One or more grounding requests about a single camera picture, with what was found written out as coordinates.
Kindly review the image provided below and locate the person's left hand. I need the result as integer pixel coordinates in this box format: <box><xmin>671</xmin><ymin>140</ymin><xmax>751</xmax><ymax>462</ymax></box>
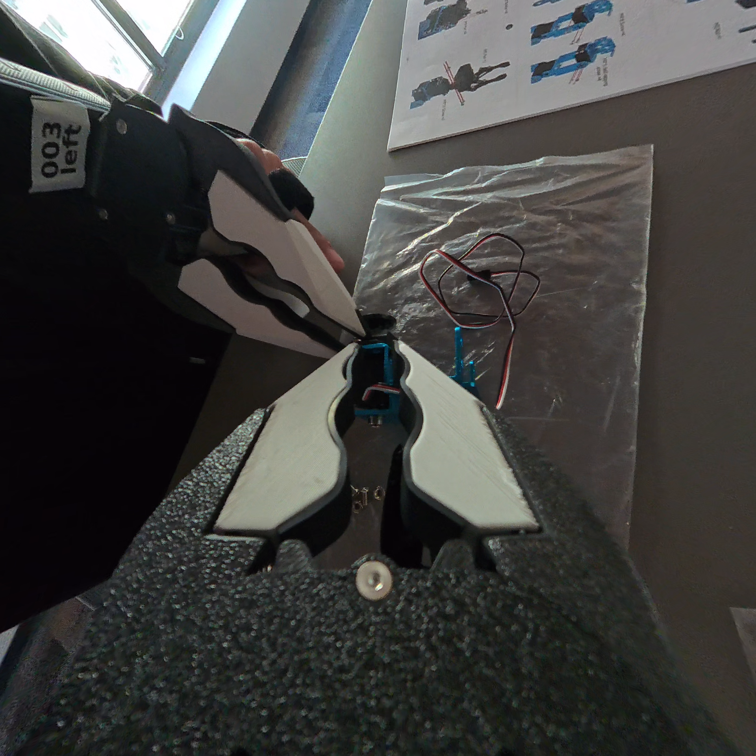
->
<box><xmin>244</xmin><ymin>139</ymin><xmax>347</xmax><ymax>280</ymax></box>

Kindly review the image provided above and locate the grey desk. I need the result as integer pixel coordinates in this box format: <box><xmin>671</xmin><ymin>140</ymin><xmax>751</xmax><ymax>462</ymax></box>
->
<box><xmin>171</xmin><ymin>0</ymin><xmax>756</xmax><ymax>756</ymax></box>

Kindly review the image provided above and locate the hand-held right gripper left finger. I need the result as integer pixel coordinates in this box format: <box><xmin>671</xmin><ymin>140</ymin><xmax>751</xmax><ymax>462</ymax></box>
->
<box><xmin>213</xmin><ymin>343</ymin><xmax>360</xmax><ymax>556</ymax></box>

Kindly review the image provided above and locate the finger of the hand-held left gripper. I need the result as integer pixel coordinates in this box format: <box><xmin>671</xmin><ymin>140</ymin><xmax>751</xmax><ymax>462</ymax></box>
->
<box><xmin>208</xmin><ymin>170</ymin><xmax>368</xmax><ymax>340</ymax></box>
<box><xmin>176</xmin><ymin>259</ymin><xmax>348</xmax><ymax>359</ymax></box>

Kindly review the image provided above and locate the clear plastic bag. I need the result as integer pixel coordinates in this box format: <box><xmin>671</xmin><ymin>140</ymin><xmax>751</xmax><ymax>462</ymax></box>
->
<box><xmin>351</xmin><ymin>145</ymin><xmax>655</xmax><ymax>535</ymax></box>

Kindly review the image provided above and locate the black servo with blue bracket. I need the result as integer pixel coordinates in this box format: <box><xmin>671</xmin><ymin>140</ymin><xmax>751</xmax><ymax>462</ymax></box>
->
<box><xmin>351</xmin><ymin>313</ymin><xmax>480</xmax><ymax>430</ymax></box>

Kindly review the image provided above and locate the red white black servo cable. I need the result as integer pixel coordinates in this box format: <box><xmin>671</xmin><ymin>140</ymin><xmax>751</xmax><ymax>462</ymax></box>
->
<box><xmin>419</xmin><ymin>233</ymin><xmax>542</xmax><ymax>411</ymax></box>

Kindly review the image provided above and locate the window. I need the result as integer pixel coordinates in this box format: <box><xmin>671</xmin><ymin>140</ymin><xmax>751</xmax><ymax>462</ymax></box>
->
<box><xmin>24</xmin><ymin>0</ymin><xmax>249</xmax><ymax>108</ymax></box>

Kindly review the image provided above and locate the open instruction manual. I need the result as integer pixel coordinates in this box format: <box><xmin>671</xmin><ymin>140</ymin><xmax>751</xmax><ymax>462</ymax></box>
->
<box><xmin>387</xmin><ymin>0</ymin><xmax>756</xmax><ymax>152</ymax></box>

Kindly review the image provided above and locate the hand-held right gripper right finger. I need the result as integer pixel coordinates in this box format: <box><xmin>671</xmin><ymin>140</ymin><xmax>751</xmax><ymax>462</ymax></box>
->
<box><xmin>395</xmin><ymin>340</ymin><xmax>541</xmax><ymax>569</ymax></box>

